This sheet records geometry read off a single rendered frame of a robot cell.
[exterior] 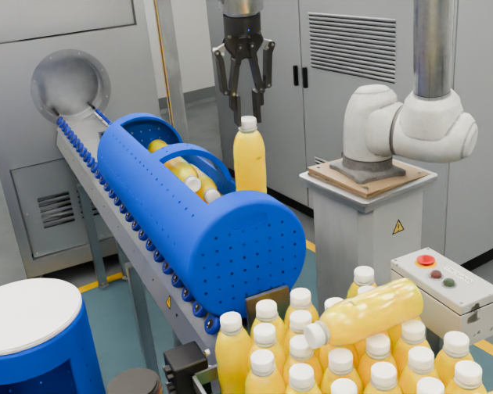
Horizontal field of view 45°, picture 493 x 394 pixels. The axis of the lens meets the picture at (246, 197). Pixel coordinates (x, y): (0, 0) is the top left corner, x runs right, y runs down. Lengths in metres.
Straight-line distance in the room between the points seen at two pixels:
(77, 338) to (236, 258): 0.38
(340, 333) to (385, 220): 0.93
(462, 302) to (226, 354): 0.43
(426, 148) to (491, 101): 1.35
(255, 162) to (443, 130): 0.62
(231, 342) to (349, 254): 0.89
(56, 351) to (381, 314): 0.67
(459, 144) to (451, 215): 1.36
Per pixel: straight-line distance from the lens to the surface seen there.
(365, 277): 1.20
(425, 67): 1.69
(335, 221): 1.92
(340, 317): 0.98
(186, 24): 6.88
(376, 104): 1.81
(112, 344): 3.01
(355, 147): 1.85
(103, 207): 2.24
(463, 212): 3.15
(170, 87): 2.60
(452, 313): 1.17
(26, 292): 1.46
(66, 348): 1.33
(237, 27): 1.21
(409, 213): 1.94
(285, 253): 1.33
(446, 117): 1.73
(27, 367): 1.31
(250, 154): 1.30
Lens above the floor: 1.74
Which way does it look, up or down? 24 degrees down
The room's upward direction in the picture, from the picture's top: 5 degrees counter-clockwise
